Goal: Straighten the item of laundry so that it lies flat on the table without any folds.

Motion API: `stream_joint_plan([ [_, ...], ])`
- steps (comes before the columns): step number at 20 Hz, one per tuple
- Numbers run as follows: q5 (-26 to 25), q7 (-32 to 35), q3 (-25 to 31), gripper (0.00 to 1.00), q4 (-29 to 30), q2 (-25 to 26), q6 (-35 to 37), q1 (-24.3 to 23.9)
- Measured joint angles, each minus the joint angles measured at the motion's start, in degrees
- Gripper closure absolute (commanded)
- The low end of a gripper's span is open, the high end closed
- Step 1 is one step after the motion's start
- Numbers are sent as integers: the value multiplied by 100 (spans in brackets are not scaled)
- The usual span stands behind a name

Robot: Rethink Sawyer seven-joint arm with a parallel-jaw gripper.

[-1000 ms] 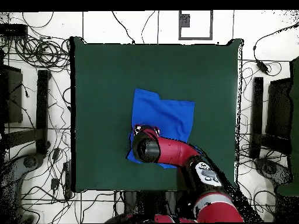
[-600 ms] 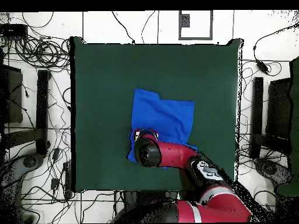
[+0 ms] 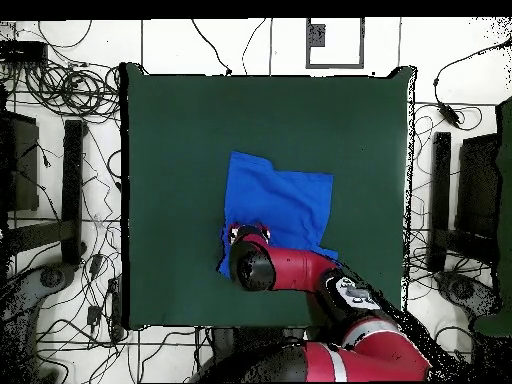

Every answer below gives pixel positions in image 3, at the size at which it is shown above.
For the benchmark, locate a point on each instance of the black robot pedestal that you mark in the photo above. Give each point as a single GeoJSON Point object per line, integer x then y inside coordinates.
{"type": "Point", "coordinates": [240, 336]}

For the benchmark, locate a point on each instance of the small grey square plate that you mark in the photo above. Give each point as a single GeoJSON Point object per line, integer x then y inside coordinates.
{"type": "Point", "coordinates": [317, 35]}

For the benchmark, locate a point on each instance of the small black plug adapter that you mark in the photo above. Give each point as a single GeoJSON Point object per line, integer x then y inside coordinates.
{"type": "Point", "coordinates": [94, 315]}

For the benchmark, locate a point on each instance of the black stand bar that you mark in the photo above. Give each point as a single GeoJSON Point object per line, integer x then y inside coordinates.
{"type": "Point", "coordinates": [72, 192]}
{"type": "Point", "coordinates": [440, 192]}

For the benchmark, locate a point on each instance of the dark green table cloth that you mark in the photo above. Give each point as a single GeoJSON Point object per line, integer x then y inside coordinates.
{"type": "Point", "coordinates": [180, 160]}

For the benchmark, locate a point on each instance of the black box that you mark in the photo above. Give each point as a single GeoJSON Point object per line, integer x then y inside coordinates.
{"type": "Point", "coordinates": [24, 168]}
{"type": "Point", "coordinates": [478, 188]}

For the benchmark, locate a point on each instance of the flat black device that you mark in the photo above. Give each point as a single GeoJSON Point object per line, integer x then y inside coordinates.
{"type": "Point", "coordinates": [22, 51]}

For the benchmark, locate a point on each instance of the blue shirt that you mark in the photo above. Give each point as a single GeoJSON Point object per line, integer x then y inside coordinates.
{"type": "Point", "coordinates": [280, 192]}

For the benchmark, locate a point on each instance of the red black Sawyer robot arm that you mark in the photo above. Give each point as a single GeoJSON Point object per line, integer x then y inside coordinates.
{"type": "Point", "coordinates": [300, 268]}

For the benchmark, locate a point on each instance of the narrow black power strip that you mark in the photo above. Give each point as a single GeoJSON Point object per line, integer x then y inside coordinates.
{"type": "Point", "coordinates": [116, 308]}

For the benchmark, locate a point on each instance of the grey square floor frame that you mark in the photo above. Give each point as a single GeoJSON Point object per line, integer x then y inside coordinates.
{"type": "Point", "coordinates": [335, 65]}

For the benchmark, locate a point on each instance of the black power adapter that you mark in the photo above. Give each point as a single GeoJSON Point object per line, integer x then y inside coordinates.
{"type": "Point", "coordinates": [448, 114]}

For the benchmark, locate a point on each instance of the green cloth sheet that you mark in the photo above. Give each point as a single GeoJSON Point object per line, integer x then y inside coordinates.
{"type": "Point", "coordinates": [504, 200]}

